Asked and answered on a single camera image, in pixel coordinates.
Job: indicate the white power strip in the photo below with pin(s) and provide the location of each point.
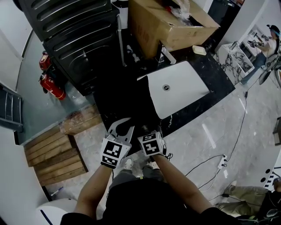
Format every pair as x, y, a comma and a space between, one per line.
222, 162

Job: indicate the clear plastic wrap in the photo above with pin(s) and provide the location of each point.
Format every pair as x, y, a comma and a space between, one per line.
179, 9

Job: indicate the person's black shirt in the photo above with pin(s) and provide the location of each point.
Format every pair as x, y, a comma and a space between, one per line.
149, 204

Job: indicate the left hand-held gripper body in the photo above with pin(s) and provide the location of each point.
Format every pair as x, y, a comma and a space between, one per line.
112, 151

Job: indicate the person's left shoe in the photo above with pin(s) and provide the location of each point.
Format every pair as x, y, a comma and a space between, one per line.
128, 163

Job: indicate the white round bin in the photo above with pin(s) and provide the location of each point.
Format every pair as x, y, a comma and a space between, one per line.
57, 212

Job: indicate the white plumbing fitting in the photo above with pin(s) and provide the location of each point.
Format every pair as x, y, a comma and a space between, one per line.
135, 58
129, 48

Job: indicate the large red fire extinguisher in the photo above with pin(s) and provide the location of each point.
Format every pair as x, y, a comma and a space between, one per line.
53, 88

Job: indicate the black tall cabinet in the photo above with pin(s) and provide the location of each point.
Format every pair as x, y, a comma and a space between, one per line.
224, 17

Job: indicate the white curved desk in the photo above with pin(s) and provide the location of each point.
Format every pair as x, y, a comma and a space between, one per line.
271, 173

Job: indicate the person's grey trousers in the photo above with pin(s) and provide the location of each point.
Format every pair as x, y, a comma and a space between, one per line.
123, 178

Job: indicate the person's left forearm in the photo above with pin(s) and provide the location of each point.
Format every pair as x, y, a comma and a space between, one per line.
92, 191

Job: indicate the wooden plank pallet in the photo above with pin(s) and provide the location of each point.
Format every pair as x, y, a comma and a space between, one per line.
55, 160

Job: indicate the chrome faucet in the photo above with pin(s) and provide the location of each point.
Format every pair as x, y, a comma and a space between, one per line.
169, 56

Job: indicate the white and blue pen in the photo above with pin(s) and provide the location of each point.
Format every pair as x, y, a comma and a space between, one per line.
56, 191

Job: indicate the black ribbed metal appliance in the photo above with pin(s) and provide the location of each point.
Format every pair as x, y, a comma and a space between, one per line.
87, 61
65, 15

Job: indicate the white marble pattern cabinet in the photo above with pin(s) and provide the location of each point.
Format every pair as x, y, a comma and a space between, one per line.
232, 63

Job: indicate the white sink basin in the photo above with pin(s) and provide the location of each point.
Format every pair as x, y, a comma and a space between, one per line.
180, 74

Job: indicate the white panel with black icon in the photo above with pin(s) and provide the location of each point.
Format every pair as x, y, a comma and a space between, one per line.
121, 15

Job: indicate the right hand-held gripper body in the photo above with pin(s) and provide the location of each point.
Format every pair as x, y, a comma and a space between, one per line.
151, 144

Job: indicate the black marble vanity counter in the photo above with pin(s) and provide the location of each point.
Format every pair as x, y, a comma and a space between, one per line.
213, 74

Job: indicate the brown wooden cabinet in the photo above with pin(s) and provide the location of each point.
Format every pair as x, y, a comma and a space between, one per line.
277, 131

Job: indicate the grey metal folding rack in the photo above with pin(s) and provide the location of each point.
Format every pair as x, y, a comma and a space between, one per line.
8, 107

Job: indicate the small red fire extinguisher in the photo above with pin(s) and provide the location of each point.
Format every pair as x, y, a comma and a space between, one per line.
45, 62

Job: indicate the grey drain pipe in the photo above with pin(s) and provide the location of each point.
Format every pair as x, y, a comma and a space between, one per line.
121, 41

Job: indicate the person's right forearm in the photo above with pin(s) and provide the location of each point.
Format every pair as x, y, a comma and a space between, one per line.
180, 184

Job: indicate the brown cardboard box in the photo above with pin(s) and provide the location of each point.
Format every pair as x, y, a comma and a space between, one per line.
158, 26

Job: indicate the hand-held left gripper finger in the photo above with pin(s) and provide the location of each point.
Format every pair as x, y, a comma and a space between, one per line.
113, 129
129, 136

